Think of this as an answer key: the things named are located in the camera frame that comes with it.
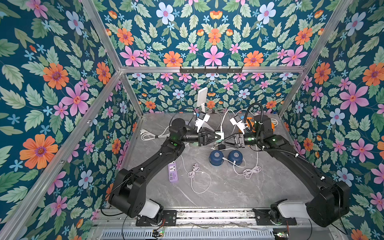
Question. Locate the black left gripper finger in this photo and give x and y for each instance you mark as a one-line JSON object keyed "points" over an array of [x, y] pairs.
{"points": [[215, 141], [211, 133]]}

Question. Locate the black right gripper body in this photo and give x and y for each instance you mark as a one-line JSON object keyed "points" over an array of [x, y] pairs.
{"points": [[237, 141]]}

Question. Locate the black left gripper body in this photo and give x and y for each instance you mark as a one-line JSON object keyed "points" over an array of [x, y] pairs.
{"points": [[199, 137]]}

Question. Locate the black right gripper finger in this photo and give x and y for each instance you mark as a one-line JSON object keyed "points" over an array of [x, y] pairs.
{"points": [[231, 145], [229, 137]]}

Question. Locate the black power strip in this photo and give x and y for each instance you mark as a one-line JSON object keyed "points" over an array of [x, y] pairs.
{"points": [[221, 147]]}

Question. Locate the dark blue meat grinder front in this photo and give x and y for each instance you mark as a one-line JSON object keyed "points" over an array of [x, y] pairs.
{"points": [[235, 157]]}

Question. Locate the dark blue meat grinder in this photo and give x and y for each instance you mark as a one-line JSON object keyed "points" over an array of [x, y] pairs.
{"points": [[216, 158], [235, 157]]}

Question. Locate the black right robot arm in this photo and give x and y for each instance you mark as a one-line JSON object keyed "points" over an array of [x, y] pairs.
{"points": [[331, 199]]}

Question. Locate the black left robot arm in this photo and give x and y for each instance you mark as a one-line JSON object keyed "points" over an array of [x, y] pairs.
{"points": [[129, 191]]}

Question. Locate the white folding desk lamp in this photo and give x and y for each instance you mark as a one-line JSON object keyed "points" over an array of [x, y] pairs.
{"points": [[202, 98]]}

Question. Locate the purple power strip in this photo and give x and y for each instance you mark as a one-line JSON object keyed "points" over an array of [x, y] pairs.
{"points": [[173, 172]]}

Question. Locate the black wall hook rail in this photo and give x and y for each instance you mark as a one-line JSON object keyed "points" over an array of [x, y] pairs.
{"points": [[211, 70]]}

